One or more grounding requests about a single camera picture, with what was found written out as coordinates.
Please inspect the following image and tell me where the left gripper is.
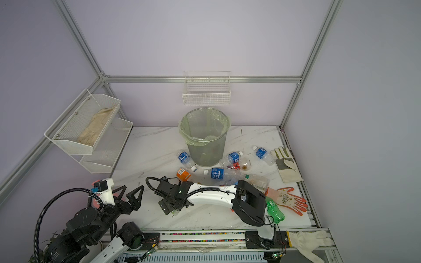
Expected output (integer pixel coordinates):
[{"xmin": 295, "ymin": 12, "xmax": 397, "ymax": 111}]
[{"xmin": 87, "ymin": 185, "xmax": 143, "ymax": 245}]

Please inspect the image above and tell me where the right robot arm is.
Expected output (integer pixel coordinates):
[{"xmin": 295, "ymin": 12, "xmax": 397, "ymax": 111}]
[{"xmin": 145, "ymin": 176, "xmax": 277, "ymax": 242}]

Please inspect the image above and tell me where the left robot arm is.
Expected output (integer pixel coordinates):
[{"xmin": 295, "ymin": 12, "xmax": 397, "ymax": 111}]
[{"xmin": 30, "ymin": 186, "xmax": 144, "ymax": 263}]

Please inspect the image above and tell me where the blue label bottle by bin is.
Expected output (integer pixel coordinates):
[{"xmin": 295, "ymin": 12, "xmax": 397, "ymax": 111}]
[{"xmin": 177, "ymin": 151, "xmax": 197, "ymax": 172}]

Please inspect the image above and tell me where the blue label bottle near bin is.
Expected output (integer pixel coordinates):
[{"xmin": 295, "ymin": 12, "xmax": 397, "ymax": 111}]
[{"xmin": 219, "ymin": 151, "xmax": 243, "ymax": 167}]

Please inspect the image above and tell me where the grey mesh waste bin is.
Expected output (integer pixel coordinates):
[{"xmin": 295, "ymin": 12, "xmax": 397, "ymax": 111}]
[{"xmin": 179, "ymin": 107, "xmax": 231, "ymax": 167}]

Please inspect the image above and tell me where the green plastic bin liner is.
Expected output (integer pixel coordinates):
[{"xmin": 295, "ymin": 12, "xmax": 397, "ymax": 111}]
[{"xmin": 178, "ymin": 107, "xmax": 231, "ymax": 146}]

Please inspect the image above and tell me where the orange label bottle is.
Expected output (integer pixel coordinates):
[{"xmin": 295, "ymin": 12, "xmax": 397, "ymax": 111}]
[{"xmin": 176, "ymin": 168, "xmax": 193, "ymax": 182}]

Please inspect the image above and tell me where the blue label bottle centre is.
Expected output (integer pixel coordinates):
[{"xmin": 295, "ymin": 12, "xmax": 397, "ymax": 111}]
[{"xmin": 203, "ymin": 168, "xmax": 242, "ymax": 186}]

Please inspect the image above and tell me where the beige cloth in shelf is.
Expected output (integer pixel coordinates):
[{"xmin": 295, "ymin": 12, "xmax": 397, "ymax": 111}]
[{"xmin": 77, "ymin": 106, "xmax": 116, "ymax": 146}]

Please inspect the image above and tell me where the white mesh two-tier shelf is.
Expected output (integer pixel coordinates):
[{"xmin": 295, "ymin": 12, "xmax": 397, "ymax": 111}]
[{"xmin": 45, "ymin": 89, "xmax": 133, "ymax": 174}]

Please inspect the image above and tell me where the purple label large bottle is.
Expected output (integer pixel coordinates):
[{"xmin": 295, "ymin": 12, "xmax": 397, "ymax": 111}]
[{"xmin": 244, "ymin": 174, "xmax": 270, "ymax": 194}]

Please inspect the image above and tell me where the blue label bottle far right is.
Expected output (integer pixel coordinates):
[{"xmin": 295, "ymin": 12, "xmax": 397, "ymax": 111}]
[{"xmin": 252, "ymin": 146, "xmax": 276, "ymax": 166}]

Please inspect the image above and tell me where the green soda bottle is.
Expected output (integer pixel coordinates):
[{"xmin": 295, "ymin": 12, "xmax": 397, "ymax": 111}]
[{"xmin": 266, "ymin": 197, "xmax": 285, "ymax": 224}]

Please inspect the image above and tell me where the red coated glove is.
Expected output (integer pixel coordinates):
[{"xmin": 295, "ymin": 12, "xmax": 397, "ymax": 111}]
[{"xmin": 265, "ymin": 187, "xmax": 308, "ymax": 216}]

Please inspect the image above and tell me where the potted green plant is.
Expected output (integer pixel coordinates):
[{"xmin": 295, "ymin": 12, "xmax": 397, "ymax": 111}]
[{"xmin": 38, "ymin": 233, "xmax": 59, "ymax": 263}]

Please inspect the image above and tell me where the grey white work glove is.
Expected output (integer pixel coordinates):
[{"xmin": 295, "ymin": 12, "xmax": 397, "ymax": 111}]
[{"xmin": 271, "ymin": 147, "xmax": 304, "ymax": 184}]

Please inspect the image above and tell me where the white cotton glove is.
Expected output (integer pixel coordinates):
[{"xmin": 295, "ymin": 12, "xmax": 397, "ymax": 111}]
[{"xmin": 287, "ymin": 231, "xmax": 334, "ymax": 263}]

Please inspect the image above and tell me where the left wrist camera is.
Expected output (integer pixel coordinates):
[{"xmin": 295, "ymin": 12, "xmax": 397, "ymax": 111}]
[{"xmin": 92, "ymin": 178, "xmax": 115, "ymax": 206}]

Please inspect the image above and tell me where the white wire wall basket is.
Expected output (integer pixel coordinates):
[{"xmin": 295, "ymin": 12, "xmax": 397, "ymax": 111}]
[{"xmin": 182, "ymin": 71, "xmax": 231, "ymax": 107}]

